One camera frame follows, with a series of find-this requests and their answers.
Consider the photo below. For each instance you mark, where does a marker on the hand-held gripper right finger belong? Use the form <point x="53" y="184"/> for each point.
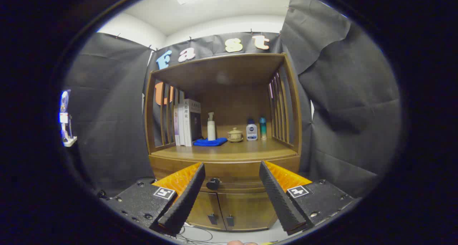
<point x="279" y="198"/>

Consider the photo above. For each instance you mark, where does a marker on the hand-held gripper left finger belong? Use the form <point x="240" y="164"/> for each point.
<point x="186" y="202"/>

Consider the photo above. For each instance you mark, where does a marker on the black round drawer knob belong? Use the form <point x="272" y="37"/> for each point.
<point x="213" y="183"/>

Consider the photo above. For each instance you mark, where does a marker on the wooden drawer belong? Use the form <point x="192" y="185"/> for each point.
<point x="232" y="171"/>

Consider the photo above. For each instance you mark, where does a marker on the wooden cabinet door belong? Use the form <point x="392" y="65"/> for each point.
<point x="207" y="205"/>
<point x="247" y="209"/>

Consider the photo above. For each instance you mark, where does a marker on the wooden countertop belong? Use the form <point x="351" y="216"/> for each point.
<point x="243" y="150"/>

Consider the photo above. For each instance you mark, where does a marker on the wooden cabinet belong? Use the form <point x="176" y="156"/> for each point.
<point x="229" y="105"/>

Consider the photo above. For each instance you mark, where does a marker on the blue folded cloth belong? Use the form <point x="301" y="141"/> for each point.
<point x="211" y="142"/>

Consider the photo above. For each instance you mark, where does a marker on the white lotion bottle blue cap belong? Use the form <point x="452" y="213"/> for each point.
<point x="252" y="132"/>

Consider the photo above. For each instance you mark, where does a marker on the teal slim bottle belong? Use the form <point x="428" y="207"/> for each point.
<point x="263" y="128"/>

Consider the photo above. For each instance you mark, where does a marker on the thin white book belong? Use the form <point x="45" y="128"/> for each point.
<point x="181" y="126"/>

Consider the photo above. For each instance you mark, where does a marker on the thin pale purple book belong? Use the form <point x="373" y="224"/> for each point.
<point x="176" y="126"/>

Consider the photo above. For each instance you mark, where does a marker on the white pump bottle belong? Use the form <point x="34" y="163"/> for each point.
<point x="211" y="130"/>

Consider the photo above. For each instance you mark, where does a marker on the beige lidded teacup with saucer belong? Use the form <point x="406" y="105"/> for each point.
<point x="235" y="135"/>

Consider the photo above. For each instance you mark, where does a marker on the thick white book dark portrait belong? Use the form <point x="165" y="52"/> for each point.
<point x="188" y="123"/>

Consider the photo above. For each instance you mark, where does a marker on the white device on stand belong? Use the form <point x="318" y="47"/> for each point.
<point x="66" y="130"/>

